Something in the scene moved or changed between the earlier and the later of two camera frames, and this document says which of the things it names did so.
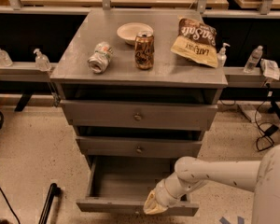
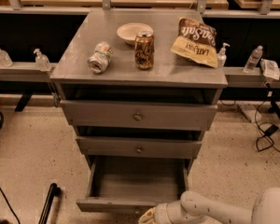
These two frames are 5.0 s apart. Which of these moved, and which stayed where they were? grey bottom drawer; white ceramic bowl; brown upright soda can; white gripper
Moved: white gripper
Stayed: grey bottom drawer; brown upright soda can; white ceramic bowl
